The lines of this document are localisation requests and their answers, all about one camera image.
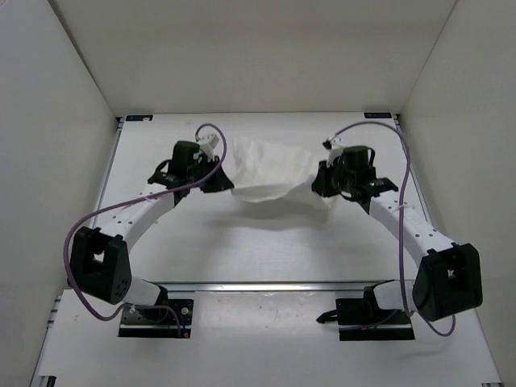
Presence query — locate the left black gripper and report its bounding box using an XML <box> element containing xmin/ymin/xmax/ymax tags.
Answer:
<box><xmin>189</xmin><ymin>152</ymin><xmax>233</xmax><ymax>190</ymax></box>

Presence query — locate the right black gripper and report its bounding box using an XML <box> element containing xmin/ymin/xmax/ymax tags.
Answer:
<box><xmin>313</xmin><ymin>158</ymin><xmax>356</xmax><ymax>198</ymax></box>

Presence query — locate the white pleated skirt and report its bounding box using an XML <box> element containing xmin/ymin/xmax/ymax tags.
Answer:
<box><xmin>231</xmin><ymin>137</ymin><xmax>335</xmax><ymax>210</ymax></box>

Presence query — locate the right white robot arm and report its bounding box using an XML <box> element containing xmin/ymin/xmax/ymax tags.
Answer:
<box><xmin>311</xmin><ymin>140</ymin><xmax>483</xmax><ymax>323</ymax></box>

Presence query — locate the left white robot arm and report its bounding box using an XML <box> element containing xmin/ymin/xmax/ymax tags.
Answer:
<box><xmin>69</xmin><ymin>134</ymin><xmax>234</xmax><ymax>321</ymax></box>

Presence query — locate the right blue corner label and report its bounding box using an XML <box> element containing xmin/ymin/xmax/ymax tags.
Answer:
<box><xmin>364</xmin><ymin>112</ymin><xmax>393</xmax><ymax>119</ymax></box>

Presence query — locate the blue corner label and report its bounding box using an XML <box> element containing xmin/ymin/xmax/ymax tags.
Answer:
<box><xmin>364</xmin><ymin>112</ymin><xmax>393</xmax><ymax>119</ymax></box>
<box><xmin>125</xmin><ymin>114</ymin><xmax>153</xmax><ymax>122</ymax></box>

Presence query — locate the left blue corner label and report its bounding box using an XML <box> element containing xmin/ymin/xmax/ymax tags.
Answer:
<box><xmin>125</xmin><ymin>114</ymin><xmax>153</xmax><ymax>122</ymax></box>

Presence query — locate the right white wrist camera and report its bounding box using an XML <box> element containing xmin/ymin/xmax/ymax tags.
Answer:
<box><xmin>322</xmin><ymin>136</ymin><xmax>346</xmax><ymax>167</ymax></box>

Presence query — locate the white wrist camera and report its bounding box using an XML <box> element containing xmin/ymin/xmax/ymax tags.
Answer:
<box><xmin>322</xmin><ymin>136</ymin><xmax>346</xmax><ymax>167</ymax></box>
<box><xmin>197</xmin><ymin>134</ymin><xmax>219</xmax><ymax>161</ymax></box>

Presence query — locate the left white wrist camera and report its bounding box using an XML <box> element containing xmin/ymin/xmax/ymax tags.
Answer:
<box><xmin>197</xmin><ymin>134</ymin><xmax>219</xmax><ymax>161</ymax></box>

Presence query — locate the aluminium rail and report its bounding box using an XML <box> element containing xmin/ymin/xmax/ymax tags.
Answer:
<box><xmin>160</xmin><ymin>280</ymin><xmax>382</xmax><ymax>293</ymax></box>

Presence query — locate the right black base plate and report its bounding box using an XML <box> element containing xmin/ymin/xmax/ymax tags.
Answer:
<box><xmin>335</xmin><ymin>298</ymin><xmax>415</xmax><ymax>342</ymax></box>

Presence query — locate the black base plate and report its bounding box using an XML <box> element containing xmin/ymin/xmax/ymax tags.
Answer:
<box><xmin>335</xmin><ymin>298</ymin><xmax>415</xmax><ymax>342</ymax></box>
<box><xmin>118</xmin><ymin>293</ymin><xmax>194</xmax><ymax>339</ymax></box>

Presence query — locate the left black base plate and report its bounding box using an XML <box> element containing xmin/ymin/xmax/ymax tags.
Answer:
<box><xmin>118</xmin><ymin>293</ymin><xmax>194</xmax><ymax>339</ymax></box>

